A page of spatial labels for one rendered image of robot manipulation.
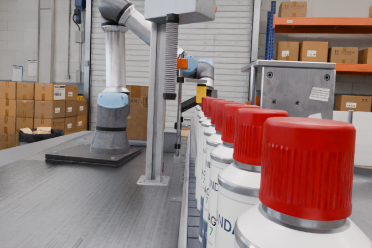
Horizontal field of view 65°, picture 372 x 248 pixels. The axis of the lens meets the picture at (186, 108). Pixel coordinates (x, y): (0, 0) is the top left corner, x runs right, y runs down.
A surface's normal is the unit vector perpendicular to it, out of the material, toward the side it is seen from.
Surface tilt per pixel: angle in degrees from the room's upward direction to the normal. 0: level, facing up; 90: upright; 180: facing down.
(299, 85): 90
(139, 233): 0
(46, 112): 90
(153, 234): 0
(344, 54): 90
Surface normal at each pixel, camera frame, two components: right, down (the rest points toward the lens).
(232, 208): -0.76, 0.00
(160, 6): -0.58, 0.02
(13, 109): -0.09, 0.04
